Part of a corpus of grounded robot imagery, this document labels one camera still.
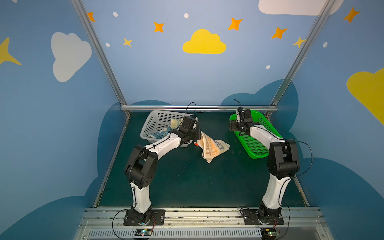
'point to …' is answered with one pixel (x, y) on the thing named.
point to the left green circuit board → (146, 232)
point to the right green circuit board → (268, 233)
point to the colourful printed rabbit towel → (211, 148)
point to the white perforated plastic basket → (187, 144)
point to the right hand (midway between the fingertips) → (236, 122)
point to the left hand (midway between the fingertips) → (202, 132)
